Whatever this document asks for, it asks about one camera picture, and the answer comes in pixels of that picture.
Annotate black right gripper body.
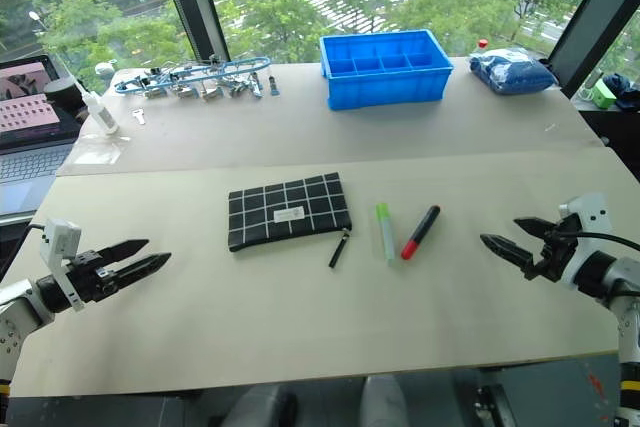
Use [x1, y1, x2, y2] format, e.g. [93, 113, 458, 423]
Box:
[522, 216, 581, 283]

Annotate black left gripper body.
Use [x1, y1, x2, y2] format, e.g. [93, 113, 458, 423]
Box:
[64, 249, 121, 303]

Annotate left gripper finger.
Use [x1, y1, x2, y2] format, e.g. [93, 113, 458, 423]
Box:
[109, 252, 173, 289]
[97, 239, 151, 266]

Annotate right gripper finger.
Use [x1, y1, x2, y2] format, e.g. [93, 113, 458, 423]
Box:
[479, 233, 537, 271]
[513, 216, 556, 239]

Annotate laptop computer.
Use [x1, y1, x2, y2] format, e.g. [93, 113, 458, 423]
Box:
[0, 54, 85, 219]

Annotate black white-grid pencil case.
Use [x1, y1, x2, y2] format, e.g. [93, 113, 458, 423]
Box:
[227, 171, 353, 270]

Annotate black marker with red cap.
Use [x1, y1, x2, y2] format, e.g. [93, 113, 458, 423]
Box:
[400, 204, 442, 262]

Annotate clear plastic sheet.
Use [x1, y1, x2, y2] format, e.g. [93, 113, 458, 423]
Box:
[71, 135, 132, 166]

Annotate green highlighter pen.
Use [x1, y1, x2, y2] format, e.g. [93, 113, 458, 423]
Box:
[375, 202, 398, 264]

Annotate white squeeze bottle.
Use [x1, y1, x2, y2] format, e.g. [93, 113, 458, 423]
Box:
[61, 53, 122, 136]

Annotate small green box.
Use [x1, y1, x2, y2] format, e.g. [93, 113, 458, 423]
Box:
[593, 77, 618, 111]

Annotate blue filled plastic bag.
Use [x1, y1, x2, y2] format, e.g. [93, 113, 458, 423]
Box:
[468, 46, 559, 96]

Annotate dark blue cloth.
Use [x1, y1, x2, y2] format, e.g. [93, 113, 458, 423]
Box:
[601, 72, 640, 112]

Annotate black round speaker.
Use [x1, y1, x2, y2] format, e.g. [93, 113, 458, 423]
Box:
[43, 77, 85, 112]

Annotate blue hanger with metal clips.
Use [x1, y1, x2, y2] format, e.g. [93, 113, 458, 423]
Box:
[113, 54, 274, 100]

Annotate blue plastic compartment bin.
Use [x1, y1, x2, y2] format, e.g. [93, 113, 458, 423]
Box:
[318, 29, 455, 112]

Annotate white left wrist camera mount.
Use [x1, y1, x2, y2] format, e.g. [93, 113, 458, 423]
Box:
[39, 218, 84, 313]

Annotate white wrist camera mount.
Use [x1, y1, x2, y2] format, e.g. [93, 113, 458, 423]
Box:
[558, 191, 609, 249]
[39, 218, 84, 313]

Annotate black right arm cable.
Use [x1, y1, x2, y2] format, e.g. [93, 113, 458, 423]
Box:
[562, 230, 640, 251]

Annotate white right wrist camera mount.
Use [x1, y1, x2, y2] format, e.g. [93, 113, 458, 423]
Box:
[558, 191, 609, 249]

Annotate black window frame pillar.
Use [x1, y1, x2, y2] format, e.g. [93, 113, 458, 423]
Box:
[546, 0, 640, 99]
[151, 0, 232, 67]

